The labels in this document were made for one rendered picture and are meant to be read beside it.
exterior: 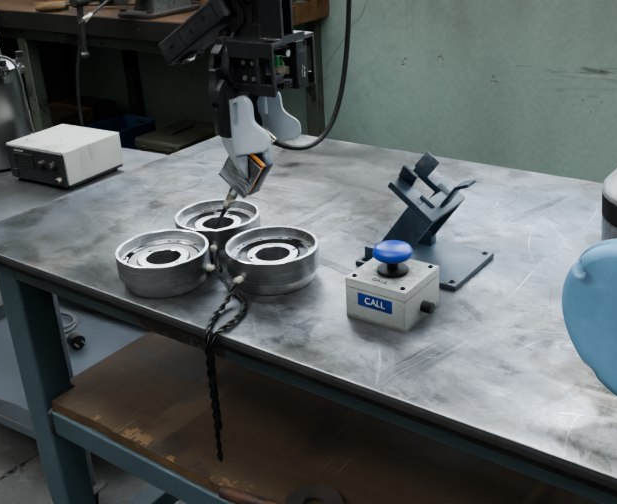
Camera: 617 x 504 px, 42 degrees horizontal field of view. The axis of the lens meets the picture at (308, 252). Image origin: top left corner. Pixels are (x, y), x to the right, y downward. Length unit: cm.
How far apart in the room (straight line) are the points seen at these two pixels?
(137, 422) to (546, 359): 59
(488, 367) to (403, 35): 196
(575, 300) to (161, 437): 72
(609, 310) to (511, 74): 202
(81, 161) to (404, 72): 130
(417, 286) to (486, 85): 177
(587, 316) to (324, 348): 33
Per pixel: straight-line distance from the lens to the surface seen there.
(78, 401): 121
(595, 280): 49
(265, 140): 83
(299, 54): 83
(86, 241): 108
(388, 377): 73
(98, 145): 168
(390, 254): 79
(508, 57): 248
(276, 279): 86
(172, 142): 283
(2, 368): 202
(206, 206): 104
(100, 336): 206
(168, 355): 128
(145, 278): 88
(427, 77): 261
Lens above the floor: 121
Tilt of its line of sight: 25 degrees down
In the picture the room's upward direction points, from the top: 3 degrees counter-clockwise
